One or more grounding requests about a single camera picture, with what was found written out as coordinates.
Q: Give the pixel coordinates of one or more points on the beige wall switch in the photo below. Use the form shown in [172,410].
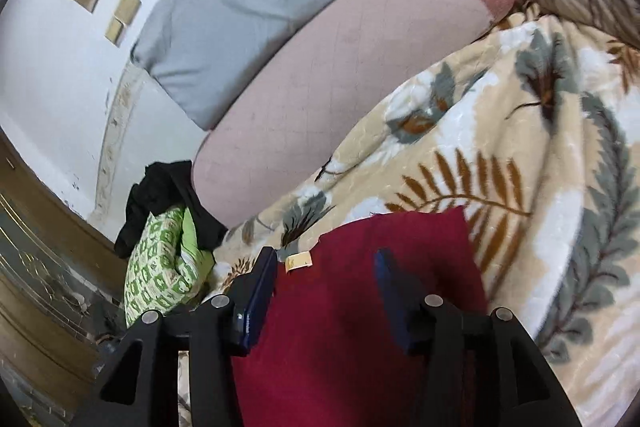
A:
[115,30]
[127,8]

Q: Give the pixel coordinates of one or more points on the black garment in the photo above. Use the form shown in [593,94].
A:
[165,187]

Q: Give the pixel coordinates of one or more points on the dark red sweater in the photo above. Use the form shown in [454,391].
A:
[340,307]

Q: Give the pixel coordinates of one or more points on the green patterned pillow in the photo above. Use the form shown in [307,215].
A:
[155,267]

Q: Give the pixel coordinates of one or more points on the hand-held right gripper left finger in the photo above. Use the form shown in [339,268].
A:
[257,302]

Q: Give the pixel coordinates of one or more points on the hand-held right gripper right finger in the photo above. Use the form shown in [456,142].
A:
[395,302]

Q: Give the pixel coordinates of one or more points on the lime green cloth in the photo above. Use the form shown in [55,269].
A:
[192,247]

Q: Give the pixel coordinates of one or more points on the floral beige blanket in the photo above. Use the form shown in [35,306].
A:
[500,132]

